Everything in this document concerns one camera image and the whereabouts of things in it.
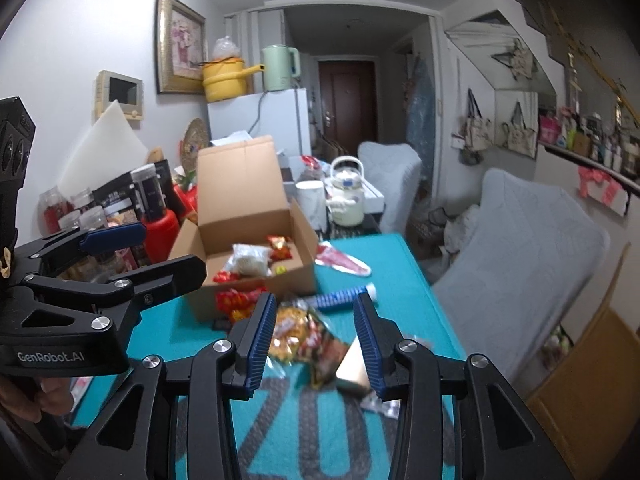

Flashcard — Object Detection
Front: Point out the silver foil packet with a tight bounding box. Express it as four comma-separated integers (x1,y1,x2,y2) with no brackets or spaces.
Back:
360,390,401,418

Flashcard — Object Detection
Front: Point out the round woven plate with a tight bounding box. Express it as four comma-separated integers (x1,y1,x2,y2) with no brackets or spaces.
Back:
181,117,211,171

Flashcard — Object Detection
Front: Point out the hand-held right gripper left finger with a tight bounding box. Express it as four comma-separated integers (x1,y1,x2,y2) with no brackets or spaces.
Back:
55,291,278,480

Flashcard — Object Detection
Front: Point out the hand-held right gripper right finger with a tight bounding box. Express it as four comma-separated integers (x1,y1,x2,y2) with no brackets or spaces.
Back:
352,292,573,480

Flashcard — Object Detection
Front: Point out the large red snack packet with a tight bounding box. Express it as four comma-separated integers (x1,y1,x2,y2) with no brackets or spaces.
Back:
215,287,268,326

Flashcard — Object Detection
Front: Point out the small red candy packet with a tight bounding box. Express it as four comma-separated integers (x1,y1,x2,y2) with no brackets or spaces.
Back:
266,235,293,261

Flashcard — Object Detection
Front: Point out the white grey snack packet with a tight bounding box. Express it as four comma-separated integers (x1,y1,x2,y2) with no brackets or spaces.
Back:
222,243,273,278

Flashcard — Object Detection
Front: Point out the pale green electric kettle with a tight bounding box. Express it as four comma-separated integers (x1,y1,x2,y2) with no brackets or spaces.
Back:
261,45,302,93

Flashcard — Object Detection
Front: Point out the flat white box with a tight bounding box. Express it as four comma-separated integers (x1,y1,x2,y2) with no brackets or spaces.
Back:
362,180,386,216

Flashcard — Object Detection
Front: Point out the person's left hand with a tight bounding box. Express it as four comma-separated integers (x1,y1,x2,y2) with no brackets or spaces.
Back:
0,374,77,417

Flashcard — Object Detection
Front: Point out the brown cardboard sheet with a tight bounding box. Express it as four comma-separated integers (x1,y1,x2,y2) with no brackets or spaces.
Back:
527,245,640,480

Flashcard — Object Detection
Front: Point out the cluster of clear spice jars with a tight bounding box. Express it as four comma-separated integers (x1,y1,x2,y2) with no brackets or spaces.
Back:
42,162,173,281

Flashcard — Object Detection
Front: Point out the pink ribbon bow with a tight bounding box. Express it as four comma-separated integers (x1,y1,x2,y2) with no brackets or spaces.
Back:
577,165,626,206

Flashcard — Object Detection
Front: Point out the small gold carton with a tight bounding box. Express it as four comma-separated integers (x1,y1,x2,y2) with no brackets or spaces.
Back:
335,335,373,393

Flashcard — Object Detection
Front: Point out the dark brown snack packet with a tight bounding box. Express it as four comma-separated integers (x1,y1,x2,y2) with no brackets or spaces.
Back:
305,310,351,388

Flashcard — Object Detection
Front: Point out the white mini fridge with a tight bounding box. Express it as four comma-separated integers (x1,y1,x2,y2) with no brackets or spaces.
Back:
206,87,313,158

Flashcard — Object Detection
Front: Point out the cream teapot with handle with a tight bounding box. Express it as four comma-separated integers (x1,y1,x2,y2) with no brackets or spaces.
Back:
325,156,368,227

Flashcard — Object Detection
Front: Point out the red plastic canister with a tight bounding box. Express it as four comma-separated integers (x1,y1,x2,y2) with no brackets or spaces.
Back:
140,207,181,266

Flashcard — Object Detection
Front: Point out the white foam board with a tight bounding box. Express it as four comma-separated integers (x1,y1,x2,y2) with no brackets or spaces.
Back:
57,100,151,193

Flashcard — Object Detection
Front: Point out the clear waffle packet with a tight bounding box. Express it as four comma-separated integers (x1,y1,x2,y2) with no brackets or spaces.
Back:
267,305,321,366

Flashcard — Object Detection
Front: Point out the black power cable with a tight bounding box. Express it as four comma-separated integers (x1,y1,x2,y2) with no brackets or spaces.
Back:
247,92,266,136

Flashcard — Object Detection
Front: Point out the beige tote bag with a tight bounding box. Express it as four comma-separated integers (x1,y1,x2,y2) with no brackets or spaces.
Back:
462,89,496,153

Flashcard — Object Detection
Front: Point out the gold framed picture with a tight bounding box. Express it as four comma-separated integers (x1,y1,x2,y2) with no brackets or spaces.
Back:
155,0,208,96

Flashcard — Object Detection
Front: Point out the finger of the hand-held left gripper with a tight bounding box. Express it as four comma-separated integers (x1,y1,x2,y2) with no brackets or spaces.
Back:
15,221,147,274
22,254,208,334

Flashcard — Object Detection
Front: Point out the red plastic bag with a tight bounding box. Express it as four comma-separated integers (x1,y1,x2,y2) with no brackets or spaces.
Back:
300,155,328,181

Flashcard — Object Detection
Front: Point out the bubble wrapped panel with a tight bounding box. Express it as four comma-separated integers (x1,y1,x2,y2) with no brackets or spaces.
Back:
405,57,436,148

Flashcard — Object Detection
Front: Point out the pink and white packet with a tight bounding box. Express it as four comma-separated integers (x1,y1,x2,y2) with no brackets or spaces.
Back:
315,241,372,278

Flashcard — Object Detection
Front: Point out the white mug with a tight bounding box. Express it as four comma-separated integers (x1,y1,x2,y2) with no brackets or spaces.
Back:
295,180,328,231

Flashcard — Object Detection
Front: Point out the dark brown door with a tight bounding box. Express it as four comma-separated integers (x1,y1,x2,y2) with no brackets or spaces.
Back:
318,58,377,143

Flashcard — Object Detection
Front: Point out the cream wall intercom panel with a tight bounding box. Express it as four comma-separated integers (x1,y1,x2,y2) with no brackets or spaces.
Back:
95,70,145,122

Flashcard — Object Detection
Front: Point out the large grey covered chair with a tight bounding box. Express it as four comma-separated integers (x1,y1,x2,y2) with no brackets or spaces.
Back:
432,167,612,376

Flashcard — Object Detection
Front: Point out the brown cardboard box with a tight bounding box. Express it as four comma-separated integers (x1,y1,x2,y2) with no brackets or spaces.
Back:
167,135,321,323

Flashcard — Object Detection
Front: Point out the row of assorted bottles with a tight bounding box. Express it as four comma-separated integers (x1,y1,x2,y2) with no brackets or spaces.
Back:
539,105,640,173

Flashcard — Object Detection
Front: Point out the blue tube with white cap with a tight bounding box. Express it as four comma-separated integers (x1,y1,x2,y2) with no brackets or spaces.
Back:
310,282,378,311

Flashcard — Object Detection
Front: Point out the yellow enamel pot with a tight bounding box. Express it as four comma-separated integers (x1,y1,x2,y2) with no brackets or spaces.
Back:
200,57,268,102

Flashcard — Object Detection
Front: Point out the black printed gift box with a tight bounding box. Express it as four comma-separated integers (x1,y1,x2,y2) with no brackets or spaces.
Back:
92,160,173,226

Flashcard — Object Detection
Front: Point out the clear plastic bag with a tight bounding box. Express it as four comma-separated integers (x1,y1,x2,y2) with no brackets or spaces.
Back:
212,35,243,61

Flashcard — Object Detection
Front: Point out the small grey covered chair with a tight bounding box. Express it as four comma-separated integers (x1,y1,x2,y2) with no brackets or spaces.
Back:
357,141,422,233

